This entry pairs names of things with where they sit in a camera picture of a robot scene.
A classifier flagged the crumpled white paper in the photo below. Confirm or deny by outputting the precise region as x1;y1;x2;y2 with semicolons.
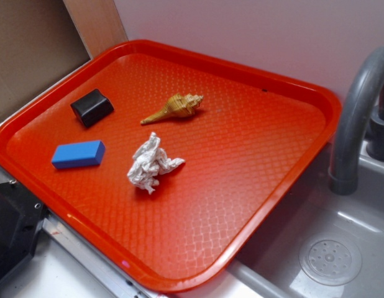
127;132;185;195

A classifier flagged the red plastic tray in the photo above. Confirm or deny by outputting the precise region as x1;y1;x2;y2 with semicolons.
0;40;341;293

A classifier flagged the tan conch seashell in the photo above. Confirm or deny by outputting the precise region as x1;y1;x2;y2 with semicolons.
140;93;204;125

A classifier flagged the black rectangular block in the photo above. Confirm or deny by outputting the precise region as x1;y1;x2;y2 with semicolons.
70;89;114;128

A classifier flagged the blue rectangular block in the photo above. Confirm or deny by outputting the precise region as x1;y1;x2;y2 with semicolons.
51;140;106;169

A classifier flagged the wooden board panel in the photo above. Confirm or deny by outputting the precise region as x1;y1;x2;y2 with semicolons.
63;0;128;58

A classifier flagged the grey plastic sink basin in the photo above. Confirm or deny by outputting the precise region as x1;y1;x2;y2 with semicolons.
229;147;384;297

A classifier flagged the round sink drain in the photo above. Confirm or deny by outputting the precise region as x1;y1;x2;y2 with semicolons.
299;235;362;286

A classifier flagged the grey curved faucet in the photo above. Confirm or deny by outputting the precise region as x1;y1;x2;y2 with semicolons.
329;46;384;195

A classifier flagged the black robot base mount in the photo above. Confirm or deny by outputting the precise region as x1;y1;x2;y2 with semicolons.
0;180;47;286

